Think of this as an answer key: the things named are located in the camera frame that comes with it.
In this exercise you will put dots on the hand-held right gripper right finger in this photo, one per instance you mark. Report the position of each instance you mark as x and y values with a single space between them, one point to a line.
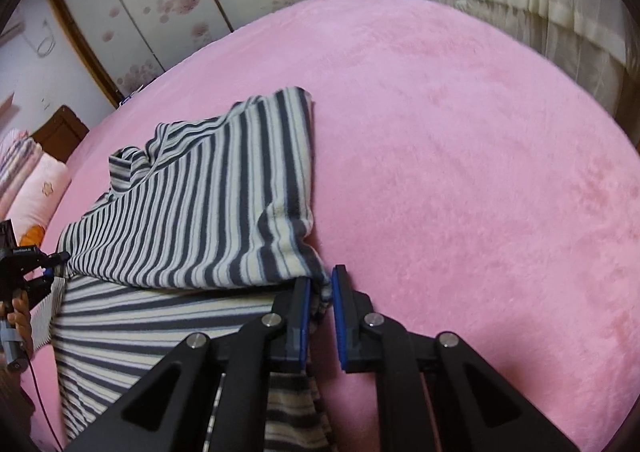
340 327

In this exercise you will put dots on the pink fleece blanket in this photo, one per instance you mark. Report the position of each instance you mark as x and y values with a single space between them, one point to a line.
450 157

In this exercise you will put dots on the person's left hand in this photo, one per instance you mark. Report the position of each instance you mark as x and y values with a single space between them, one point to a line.
21 317

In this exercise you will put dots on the pink printed pillow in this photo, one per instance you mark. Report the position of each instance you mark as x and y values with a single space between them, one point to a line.
40 187

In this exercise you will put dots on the striped knit shirt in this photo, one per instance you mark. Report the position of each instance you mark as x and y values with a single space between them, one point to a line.
200 192

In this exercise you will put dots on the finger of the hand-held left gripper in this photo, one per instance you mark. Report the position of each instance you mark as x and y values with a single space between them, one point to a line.
50 259
44 278

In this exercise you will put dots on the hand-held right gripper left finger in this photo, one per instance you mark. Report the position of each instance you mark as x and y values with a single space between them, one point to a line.
305 327

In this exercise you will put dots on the brown wooden headboard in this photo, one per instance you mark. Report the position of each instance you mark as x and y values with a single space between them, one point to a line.
62 132

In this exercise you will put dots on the white air conditioner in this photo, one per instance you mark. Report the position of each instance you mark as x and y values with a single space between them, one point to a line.
11 32

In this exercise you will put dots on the striped pillow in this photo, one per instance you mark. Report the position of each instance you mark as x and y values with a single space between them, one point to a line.
15 157

